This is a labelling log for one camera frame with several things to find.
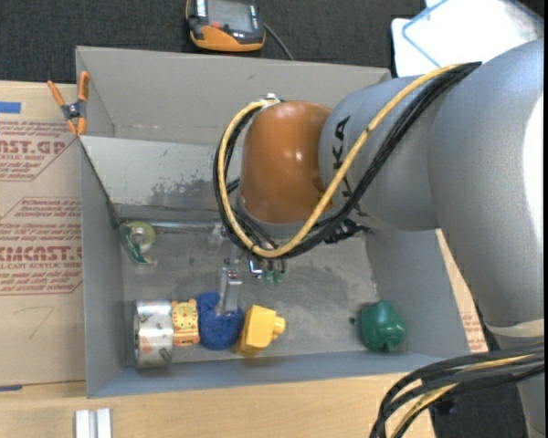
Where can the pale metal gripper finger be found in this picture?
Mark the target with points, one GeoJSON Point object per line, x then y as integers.
{"type": "Point", "coordinates": [216, 238]}
{"type": "Point", "coordinates": [229, 294]}

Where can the blue fuzzy ball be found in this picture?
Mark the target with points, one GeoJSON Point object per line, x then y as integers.
{"type": "Point", "coordinates": [217, 329]}

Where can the yellow toy block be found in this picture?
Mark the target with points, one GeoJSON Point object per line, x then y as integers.
{"type": "Point", "coordinates": [258, 329]}

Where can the orange yellow toy clock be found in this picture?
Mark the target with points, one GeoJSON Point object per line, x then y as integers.
{"type": "Point", "coordinates": [185, 323]}

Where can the grey metal bin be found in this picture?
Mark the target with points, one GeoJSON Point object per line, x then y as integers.
{"type": "Point", "coordinates": [310, 290]}

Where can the green toy bell pepper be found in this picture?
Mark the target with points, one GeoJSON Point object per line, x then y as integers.
{"type": "Point", "coordinates": [382, 326]}

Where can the brown cardboard board red print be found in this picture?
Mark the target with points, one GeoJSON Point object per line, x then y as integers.
{"type": "Point", "coordinates": [36, 226]}

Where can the black cylinder on white bracket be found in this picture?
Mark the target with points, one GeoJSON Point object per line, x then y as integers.
{"type": "Point", "coordinates": [347, 232]}

